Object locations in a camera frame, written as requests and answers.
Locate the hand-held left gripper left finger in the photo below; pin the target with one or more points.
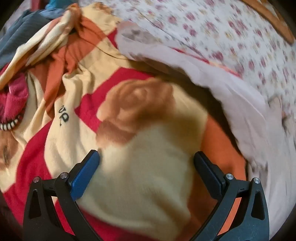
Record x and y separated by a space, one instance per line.
83 173

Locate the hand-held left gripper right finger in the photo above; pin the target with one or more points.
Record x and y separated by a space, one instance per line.
209 172

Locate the pale grey garment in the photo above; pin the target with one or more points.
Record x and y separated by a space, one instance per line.
208 76

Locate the orange red cream printed blanket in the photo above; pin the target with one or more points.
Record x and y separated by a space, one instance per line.
138 162

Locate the magenta fleece cloth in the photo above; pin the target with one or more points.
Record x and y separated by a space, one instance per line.
13 99

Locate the white floral bedsheet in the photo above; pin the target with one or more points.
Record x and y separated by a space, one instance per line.
219 30

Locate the dark grey cloth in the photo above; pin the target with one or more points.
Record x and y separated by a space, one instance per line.
20 32

